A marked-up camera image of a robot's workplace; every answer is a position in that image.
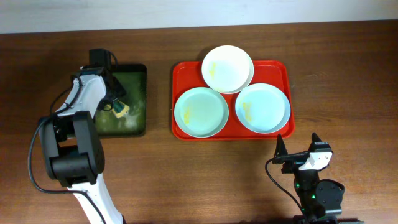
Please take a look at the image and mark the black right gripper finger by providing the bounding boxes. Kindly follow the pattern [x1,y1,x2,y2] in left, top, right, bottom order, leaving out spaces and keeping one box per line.
[312,133,322,143]
[274,134,289,159]

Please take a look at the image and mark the yellow green sponge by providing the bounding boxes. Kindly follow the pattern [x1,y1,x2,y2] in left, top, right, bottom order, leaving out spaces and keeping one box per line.
[111,100,129,119]

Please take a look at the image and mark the light blue plate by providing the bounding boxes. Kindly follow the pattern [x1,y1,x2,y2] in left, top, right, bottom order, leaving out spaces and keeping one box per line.
[234,83,292,134]

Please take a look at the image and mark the light green plate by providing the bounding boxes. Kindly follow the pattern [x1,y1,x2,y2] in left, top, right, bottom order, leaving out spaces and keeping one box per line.
[174,87,229,138]

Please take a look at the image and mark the cream white plate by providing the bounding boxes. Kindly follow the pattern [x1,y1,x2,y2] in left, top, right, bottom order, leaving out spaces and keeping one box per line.
[201,45,254,94]

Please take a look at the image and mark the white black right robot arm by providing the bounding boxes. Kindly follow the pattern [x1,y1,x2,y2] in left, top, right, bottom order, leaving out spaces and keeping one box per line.
[271,133,345,223]

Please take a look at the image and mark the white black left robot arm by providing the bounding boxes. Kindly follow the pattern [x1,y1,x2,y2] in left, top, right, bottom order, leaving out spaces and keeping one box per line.
[34,65,125,223]

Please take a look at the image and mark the black water tray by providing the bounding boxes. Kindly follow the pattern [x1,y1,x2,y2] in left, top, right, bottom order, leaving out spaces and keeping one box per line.
[94,64,147,138]

